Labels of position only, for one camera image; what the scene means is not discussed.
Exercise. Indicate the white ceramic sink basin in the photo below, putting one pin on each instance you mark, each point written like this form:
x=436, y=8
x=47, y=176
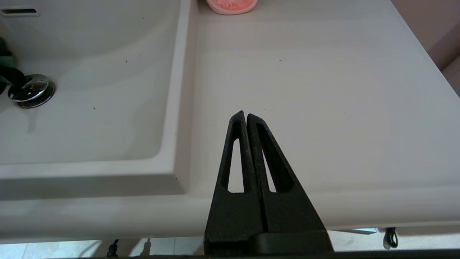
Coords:
x=100, y=118

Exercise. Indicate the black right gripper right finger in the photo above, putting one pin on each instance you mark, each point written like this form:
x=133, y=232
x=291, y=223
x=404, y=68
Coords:
x=291, y=212

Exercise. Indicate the dark grey terry towel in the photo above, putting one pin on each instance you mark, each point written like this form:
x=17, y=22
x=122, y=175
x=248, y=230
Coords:
x=9, y=77

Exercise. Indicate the pink soap pump bottle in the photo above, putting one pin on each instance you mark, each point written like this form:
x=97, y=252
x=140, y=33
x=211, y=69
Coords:
x=231, y=6

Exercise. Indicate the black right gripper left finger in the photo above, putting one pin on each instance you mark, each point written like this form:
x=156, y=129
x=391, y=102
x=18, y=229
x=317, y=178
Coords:
x=233, y=216

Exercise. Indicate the chrome drain stopper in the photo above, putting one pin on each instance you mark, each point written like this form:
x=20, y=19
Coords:
x=30, y=91

